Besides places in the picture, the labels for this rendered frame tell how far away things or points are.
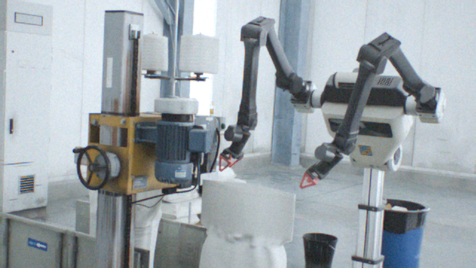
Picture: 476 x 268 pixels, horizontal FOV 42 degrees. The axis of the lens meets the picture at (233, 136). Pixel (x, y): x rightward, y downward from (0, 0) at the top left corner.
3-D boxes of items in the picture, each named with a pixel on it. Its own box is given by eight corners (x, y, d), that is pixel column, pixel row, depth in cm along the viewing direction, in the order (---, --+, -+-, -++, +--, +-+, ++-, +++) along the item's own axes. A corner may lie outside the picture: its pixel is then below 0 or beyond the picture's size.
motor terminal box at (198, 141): (211, 157, 255) (212, 128, 254) (206, 160, 246) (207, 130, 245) (191, 155, 257) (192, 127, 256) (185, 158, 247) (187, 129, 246)
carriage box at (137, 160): (180, 186, 277) (183, 116, 275) (126, 196, 249) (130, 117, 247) (138, 179, 291) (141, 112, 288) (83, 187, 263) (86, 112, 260)
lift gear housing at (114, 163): (120, 180, 252) (121, 152, 251) (110, 181, 248) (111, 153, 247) (101, 176, 258) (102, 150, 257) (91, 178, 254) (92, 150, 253)
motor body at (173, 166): (198, 182, 256) (201, 122, 254) (175, 186, 243) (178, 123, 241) (170, 177, 264) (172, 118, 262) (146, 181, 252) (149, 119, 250)
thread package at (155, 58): (174, 73, 279) (176, 35, 277) (153, 71, 267) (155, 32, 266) (149, 71, 287) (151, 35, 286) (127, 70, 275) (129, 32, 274)
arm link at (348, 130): (390, 56, 223) (370, 42, 230) (378, 58, 220) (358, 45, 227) (356, 153, 247) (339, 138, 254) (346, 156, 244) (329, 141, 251)
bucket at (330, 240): (341, 267, 526) (343, 237, 524) (326, 275, 501) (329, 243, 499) (310, 260, 543) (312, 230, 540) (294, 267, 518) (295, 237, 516)
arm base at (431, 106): (422, 88, 268) (415, 112, 264) (417, 77, 262) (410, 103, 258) (442, 88, 264) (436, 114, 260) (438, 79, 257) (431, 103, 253)
